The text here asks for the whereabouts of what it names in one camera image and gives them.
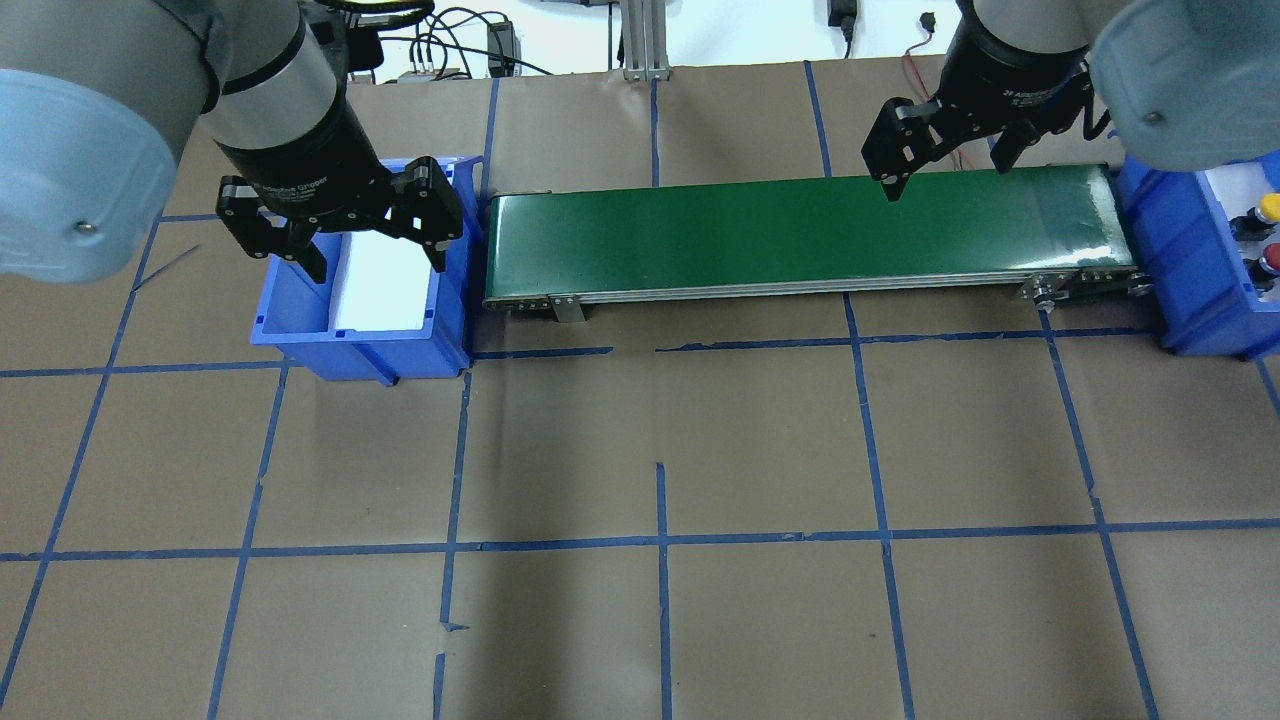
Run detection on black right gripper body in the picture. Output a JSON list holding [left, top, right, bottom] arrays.
[[861, 20, 1093, 181]]

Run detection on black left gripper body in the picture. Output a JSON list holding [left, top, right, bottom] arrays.
[[216, 100, 465, 258]]

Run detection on yellow mushroom push button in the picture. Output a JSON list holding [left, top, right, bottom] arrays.
[[1229, 192, 1280, 242]]

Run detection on red mushroom push button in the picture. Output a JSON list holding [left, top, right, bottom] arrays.
[[1251, 242, 1280, 295]]

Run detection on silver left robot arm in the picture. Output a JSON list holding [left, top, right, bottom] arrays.
[[1, 1, 465, 284]]

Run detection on white foam pad left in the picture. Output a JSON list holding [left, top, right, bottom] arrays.
[[328, 231, 435, 332]]

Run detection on white foam pad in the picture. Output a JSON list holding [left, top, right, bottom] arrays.
[[1204, 161, 1279, 304], [328, 231, 435, 332]]

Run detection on blue plastic bin left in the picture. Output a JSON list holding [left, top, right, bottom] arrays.
[[250, 155, 484, 386]]

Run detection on blue plastic bin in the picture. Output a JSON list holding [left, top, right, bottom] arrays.
[[250, 155, 484, 386], [1117, 152, 1279, 360]]

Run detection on green conveyor belt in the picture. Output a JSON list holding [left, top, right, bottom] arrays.
[[483, 164, 1153, 322]]

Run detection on white foam pad right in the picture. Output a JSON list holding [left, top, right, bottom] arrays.
[[1204, 161, 1279, 304]]

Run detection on blue plastic bin right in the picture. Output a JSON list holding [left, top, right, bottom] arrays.
[[1117, 152, 1279, 360]]

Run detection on red black conveyor cable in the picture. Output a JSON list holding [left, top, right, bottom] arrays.
[[902, 12, 977, 170]]

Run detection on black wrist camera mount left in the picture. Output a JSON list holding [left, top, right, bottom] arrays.
[[300, 1, 436, 82]]

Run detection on aluminium frame post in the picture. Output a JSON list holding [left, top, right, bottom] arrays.
[[618, 0, 671, 82]]

